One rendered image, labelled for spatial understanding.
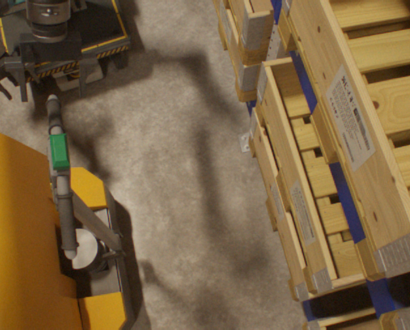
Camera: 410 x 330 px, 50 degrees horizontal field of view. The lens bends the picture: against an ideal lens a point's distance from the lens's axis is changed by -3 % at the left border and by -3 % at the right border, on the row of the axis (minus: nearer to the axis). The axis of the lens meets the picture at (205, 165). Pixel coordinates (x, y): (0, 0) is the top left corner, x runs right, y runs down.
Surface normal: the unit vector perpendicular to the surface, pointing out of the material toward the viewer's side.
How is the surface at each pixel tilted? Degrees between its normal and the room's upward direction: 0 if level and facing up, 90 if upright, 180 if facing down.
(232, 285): 0
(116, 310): 22
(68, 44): 62
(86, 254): 0
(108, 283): 0
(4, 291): 45
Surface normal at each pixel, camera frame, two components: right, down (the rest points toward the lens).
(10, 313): 0.69, -0.40
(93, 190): 0.36, -0.40
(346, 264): 0.00, -0.35
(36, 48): 0.33, 0.61
